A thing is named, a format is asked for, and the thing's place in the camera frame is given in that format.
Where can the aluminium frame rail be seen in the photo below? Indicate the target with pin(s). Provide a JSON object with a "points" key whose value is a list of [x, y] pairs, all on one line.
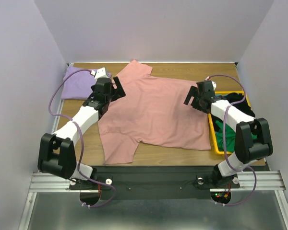
{"points": [[33, 122]]}

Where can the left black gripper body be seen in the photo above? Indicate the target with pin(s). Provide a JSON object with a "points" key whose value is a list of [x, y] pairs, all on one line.
{"points": [[109, 97]]}

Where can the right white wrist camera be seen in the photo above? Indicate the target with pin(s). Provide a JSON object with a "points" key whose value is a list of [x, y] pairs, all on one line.
{"points": [[213, 83]]}

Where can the pink t-shirt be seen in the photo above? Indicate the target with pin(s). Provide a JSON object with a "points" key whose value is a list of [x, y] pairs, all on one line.
{"points": [[152, 112]]}

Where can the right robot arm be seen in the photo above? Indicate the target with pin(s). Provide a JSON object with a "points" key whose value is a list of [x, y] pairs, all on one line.
{"points": [[252, 135]]}

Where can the silver knob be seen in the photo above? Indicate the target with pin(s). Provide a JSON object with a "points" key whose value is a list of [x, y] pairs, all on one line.
{"points": [[108, 181], [200, 180]]}

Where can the left silver knob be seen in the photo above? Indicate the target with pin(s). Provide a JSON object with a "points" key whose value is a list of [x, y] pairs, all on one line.
{"points": [[108, 181]]}

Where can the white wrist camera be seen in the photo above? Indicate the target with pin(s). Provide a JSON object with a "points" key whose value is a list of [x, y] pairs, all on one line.
{"points": [[213, 83], [100, 73]]}

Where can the right silver knob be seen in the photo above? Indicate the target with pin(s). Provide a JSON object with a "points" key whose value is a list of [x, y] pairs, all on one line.
{"points": [[200, 180]]}

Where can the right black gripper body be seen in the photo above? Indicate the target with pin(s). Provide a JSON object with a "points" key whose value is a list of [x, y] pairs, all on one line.
{"points": [[195, 98]]}

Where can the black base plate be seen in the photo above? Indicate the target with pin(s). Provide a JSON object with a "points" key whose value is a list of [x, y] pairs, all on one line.
{"points": [[158, 182]]}

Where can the green t-shirt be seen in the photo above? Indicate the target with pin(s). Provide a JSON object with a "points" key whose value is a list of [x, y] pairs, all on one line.
{"points": [[230, 136]]}

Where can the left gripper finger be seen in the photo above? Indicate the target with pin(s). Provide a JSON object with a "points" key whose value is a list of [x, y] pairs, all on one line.
{"points": [[117, 83], [116, 93]]}

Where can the yellow plastic bin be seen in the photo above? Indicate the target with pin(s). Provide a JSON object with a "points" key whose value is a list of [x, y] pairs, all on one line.
{"points": [[244, 106]]}

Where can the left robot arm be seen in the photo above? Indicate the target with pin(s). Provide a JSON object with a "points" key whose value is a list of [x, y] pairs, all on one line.
{"points": [[57, 150]]}

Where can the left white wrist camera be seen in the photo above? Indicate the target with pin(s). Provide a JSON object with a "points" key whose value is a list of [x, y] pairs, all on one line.
{"points": [[100, 73]]}

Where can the folded purple t-shirt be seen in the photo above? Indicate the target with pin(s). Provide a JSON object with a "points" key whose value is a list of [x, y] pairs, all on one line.
{"points": [[78, 86]]}

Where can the electronics board with leds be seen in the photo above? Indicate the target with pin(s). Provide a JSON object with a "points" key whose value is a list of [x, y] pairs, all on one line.
{"points": [[223, 196]]}

